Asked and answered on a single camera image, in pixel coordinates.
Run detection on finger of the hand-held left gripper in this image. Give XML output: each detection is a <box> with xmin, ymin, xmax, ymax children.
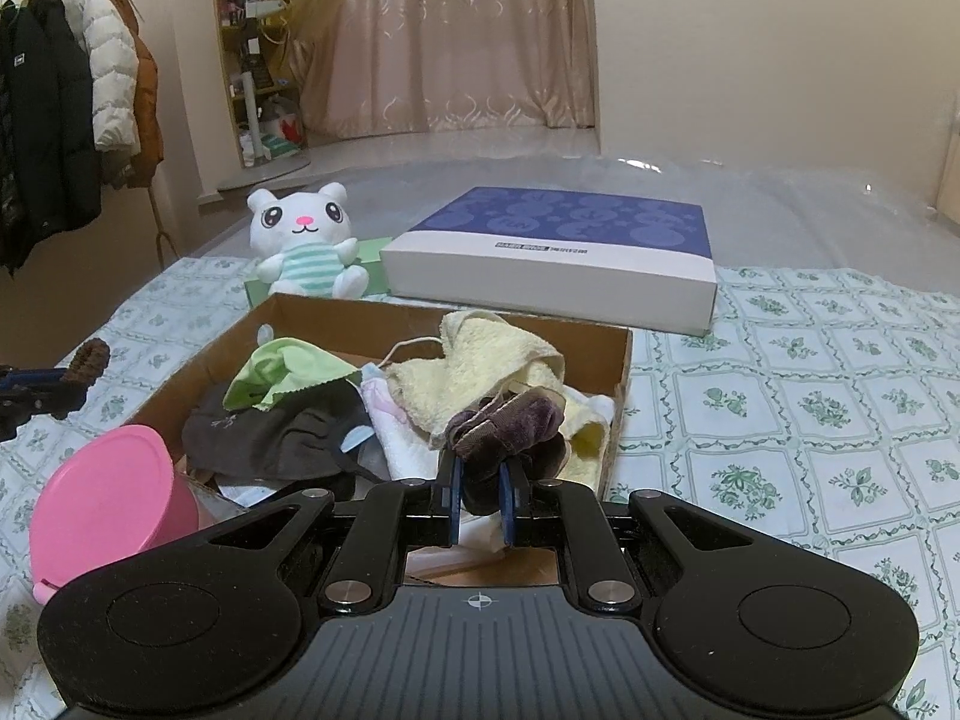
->
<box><xmin>0</xmin><ymin>364</ymin><xmax>72</xmax><ymax>393</ymax></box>
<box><xmin>0</xmin><ymin>388</ymin><xmax>80</xmax><ymax>440</ymax></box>

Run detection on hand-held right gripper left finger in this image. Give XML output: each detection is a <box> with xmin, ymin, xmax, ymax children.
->
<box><xmin>199</xmin><ymin>456</ymin><xmax>464</xmax><ymax>614</ymax></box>

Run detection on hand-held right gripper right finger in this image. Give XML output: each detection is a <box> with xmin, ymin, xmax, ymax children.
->
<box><xmin>497</xmin><ymin>459</ymin><xmax>760</xmax><ymax>614</ymax></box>

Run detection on brown scrunchie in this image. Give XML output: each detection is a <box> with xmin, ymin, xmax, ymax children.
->
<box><xmin>61</xmin><ymin>337</ymin><xmax>112</xmax><ymax>392</ymax></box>

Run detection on white towel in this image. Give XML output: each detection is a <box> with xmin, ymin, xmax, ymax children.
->
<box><xmin>358</xmin><ymin>371</ymin><xmax>451</xmax><ymax>485</ymax></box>

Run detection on purple-brown sock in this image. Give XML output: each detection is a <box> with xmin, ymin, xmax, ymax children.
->
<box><xmin>442</xmin><ymin>388</ymin><xmax>571</xmax><ymax>515</ymax></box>

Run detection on blue face mask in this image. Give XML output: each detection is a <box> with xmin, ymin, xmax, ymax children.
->
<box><xmin>336</xmin><ymin>336</ymin><xmax>445</xmax><ymax>457</ymax></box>

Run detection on yellow towel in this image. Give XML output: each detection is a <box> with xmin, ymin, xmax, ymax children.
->
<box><xmin>386</xmin><ymin>310</ymin><xmax>608</xmax><ymax>500</ymax></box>

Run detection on white cloth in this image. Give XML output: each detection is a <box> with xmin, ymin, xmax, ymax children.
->
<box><xmin>562</xmin><ymin>388</ymin><xmax>617</xmax><ymax>425</ymax></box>

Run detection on dark brown cloth mask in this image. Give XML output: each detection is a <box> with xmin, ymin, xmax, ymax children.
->
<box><xmin>182</xmin><ymin>381</ymin><xmax>391</xmax><ymax>482</ymax></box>

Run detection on brown cardboard box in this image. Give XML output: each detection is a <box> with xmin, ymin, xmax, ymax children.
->
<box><xmin>124</xmin><ymin>292</ymin><xmax>635</xmax><ymax>587</ymax></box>

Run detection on green cloth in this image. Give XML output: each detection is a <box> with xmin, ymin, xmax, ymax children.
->
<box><xmin>225</xmin><ymin>337</ymin><xmax>361</xmax><ymax>412</ymax></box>

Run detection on pink lidded cup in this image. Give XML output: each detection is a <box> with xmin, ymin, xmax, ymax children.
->
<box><xmin>30</xmin><ymin>424</ymin><xmax>202</xmax><ymax>605</ymax></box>

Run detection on metal coat rack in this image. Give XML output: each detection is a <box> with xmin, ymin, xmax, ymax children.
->
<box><xmin>0</xmin><ymin>0</ymin><xmax>181</xmax><ymax>271</ymax></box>

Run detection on black jacket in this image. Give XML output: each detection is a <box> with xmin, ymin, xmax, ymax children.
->
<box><xmin>0</xmin><ymin>0</ymin><xmax>102</xmax><ymax>275</ymax></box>

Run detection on small green box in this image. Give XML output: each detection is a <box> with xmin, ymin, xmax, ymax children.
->
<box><xmin>244</xmin><ymin>236</ymin><xmax>395</xmax><ymax>301</ymax></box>

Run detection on blue and white flat box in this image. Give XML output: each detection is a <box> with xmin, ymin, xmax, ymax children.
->
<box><xmin>379</xmin><ymin>186</ymin><xmax>719</xmax><ymax>337</ymax></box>

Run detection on green floral tablecloth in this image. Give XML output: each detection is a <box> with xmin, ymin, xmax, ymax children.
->
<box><xmin>0</xmin><ymin>255</ymin><xmax>960</xmax><ymax>720</ymax></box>

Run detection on brown jacket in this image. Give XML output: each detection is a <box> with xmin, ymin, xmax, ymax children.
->
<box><xmin>94</xmin><ymin>0</ymin><xmax>164</xmax><ymax>188</ymax></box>

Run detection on white puffer jacket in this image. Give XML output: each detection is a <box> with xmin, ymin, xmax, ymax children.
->
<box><xmin>64</xmin><ymin>0</ymin><xmax>140</xmax><ymax>158</ymax></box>

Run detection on white plush bunny toy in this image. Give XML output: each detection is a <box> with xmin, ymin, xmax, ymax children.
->
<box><xmin>246</xmin><ymin>181</ymin><xmax>370</xmax><ymax>299</ymax></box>

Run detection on white green red bag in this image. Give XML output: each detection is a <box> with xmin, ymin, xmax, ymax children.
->
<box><xmin>255</xmin><ymin>114</ymin><xmax>305</xmax><ymax>162</ymax></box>

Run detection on wooden bookshelf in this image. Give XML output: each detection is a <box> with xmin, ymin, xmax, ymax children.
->
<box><xmin>210</xmin><ymin>0</ymin><xmax>308</xmax><ymax>166</ymax></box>

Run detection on beige patterned curtain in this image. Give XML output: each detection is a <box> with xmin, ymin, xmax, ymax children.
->
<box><xmin>300</xmin><ymin>0</ymin><xmax>601</xmax><ymax>140</ymax></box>

